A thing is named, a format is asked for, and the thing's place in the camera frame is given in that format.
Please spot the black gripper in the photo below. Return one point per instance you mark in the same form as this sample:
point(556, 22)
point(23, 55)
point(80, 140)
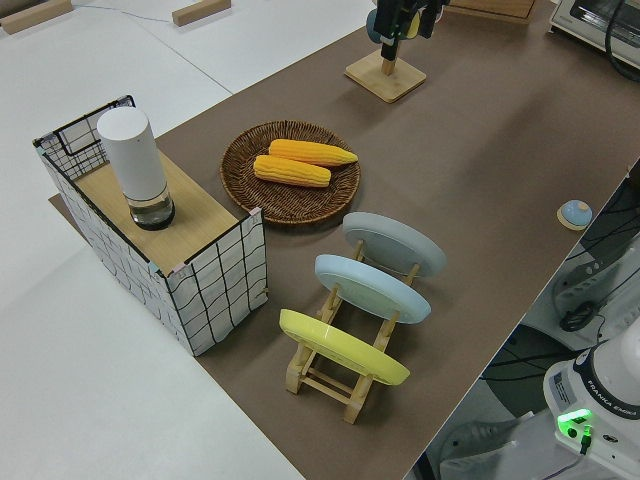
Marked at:
point(392, 15)

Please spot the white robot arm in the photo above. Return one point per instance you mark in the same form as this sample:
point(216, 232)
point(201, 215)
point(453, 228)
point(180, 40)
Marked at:
point(600, 380)

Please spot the dark blue mug yellow inside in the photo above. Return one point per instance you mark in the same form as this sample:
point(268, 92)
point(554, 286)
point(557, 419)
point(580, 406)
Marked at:
point(372, 27)

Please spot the wooden mug tree stand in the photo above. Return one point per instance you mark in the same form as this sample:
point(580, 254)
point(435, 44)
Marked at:
point(385, 81)

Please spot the wooden cabinet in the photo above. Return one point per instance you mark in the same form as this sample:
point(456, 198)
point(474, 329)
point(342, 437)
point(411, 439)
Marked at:
point(492, 16)

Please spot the brown table mat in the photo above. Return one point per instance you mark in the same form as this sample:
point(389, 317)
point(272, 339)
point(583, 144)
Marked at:
point(475, 150)

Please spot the yellow corn cob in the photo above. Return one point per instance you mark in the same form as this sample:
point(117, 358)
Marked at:
point(290, 171)
point(310, 151)

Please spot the white toaster oven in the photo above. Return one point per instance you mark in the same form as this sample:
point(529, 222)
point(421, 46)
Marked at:
point(580, 22)

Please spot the round wicker basket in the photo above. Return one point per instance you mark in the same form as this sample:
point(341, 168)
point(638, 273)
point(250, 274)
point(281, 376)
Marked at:
point(295, 200)

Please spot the grey plate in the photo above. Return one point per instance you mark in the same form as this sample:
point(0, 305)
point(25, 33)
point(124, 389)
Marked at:
point(395, 245)

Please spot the wooden block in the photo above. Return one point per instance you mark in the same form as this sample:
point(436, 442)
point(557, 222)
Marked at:
point(35, 15)
point(200, 12)

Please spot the blue dome bell wooden base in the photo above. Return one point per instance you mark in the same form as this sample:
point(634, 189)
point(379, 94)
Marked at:
point(575, 214)

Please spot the light blue plate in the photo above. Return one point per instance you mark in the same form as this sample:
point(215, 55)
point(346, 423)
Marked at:
point(370, 290)

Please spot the white power strip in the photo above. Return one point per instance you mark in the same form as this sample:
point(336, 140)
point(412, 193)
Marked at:
point(582, 290)

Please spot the yellow plate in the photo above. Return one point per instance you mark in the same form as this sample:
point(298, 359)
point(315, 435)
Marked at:
point(340, 347)

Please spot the black power adapter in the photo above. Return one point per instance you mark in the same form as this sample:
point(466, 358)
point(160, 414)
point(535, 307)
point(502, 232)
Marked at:
point(577, 317)

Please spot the wooden plate rack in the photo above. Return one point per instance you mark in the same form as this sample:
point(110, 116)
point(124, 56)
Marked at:
point(325, 387)

